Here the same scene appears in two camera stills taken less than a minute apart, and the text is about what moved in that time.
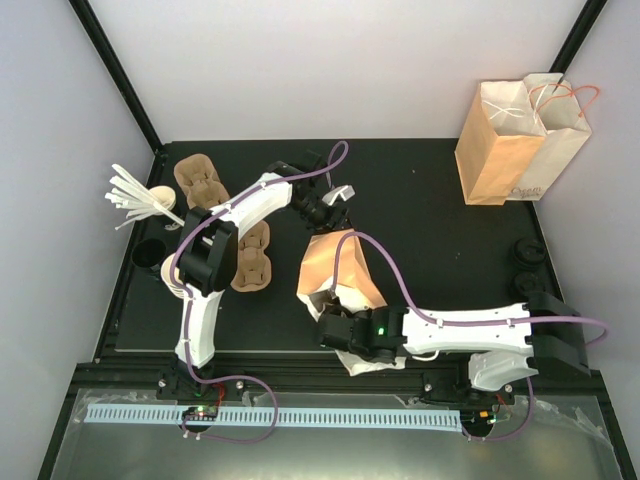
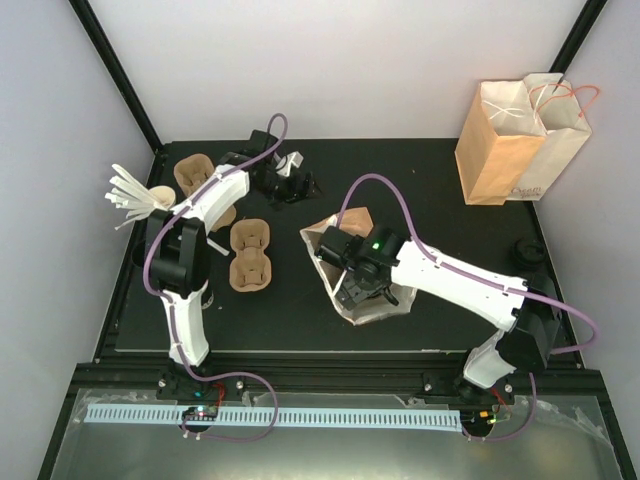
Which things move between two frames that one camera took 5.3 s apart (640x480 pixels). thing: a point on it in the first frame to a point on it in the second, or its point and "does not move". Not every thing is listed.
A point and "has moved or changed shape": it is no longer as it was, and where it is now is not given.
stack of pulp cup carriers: x=199 y=181 does not move
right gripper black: x=338 y=311 to x=352 y=294
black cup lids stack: x=529 y=252 does not move
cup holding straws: x=164 y=196 does not move
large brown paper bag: x=499 y=142 does not move
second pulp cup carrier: x=255 y=267 does not move
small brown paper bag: x=334 y=271 has moved or changed shape
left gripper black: x=331 y=224 to x=295 y=194
